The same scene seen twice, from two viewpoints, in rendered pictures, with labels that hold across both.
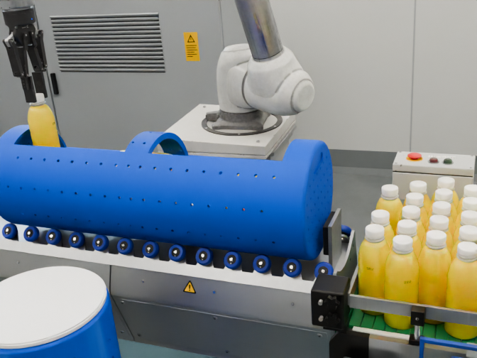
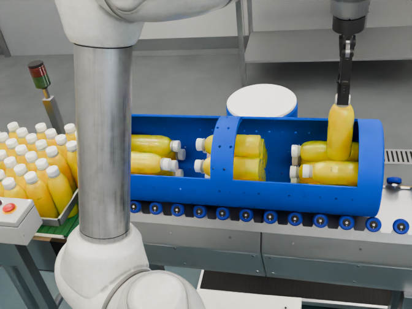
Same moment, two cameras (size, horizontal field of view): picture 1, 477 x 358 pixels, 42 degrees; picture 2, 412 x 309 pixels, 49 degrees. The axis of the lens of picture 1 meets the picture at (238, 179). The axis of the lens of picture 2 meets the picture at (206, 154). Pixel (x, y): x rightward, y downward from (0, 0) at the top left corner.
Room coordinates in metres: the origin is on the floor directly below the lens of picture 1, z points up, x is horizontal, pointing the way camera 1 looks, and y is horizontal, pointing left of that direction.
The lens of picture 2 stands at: (2.62, 0.04, 1.97)
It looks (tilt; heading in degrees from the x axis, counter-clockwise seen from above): 37 degrees down; 175
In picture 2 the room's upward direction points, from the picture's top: 8 degrees counter-clockwise
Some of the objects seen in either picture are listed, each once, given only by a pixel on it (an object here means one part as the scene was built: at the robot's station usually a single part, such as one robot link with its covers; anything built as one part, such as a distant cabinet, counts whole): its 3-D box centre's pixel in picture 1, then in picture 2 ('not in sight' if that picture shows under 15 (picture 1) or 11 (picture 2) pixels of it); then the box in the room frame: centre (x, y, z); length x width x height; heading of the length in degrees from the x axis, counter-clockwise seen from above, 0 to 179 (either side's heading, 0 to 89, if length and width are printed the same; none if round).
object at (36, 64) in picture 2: not in sight; (41, 81); (0.83, -0.43, 1.18); 0.06 x 0.06 x 0.16
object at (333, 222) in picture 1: (331, 240); not in sight; (1.31, -0.21, 0.99); 0.10 x 0.02 x 0.12; 157
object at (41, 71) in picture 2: not in sight; (37, 69); (0.83, -0.43, 1.23); 0.06 x 0.06 x 0.04
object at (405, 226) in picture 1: (407, 226); (61, 138); (1.16, -0.35, 1.09); 0.04 x 0.04 x 0.02
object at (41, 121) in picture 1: (44, 133); (340, 129); (1.61, 0.52, 1.22); 0.07 x 0.07 x 0.19
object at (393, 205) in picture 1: (389, 226); (61, 192); (1.35, -0.36, 0.99); 0.07 x 0.07 x 0.19
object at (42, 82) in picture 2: not in sight; (41, 80); (0.83, -0.43, 1.18); 0.06 x 0.06 x 0.05
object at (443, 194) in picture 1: (443, 194); (19, 168); (1.30, -0.48, 1.09); 0.04 x 0.04 x 0.02
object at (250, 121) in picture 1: (236, 114); not in sight; (2.12, -0.01, 1.08); 0.22 x 0.18 x 0.06; 76
